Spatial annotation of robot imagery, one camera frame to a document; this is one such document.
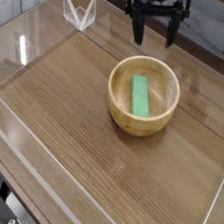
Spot round wooden bowl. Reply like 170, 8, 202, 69
107, 55, 181, 137

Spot clear acrylic tray walls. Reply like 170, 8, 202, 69
0, 0, 224, 224

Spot black metal table bracket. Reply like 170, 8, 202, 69
0, 181, 21, 224

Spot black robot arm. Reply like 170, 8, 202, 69
125, 0, 192, 48

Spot green rectangular stick block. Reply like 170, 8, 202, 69
131, 74, 149, 118

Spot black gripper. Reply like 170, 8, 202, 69
125, 0, 192, 48

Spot clear acrylic corner bracket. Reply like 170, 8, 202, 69
62, 0, 97, 31

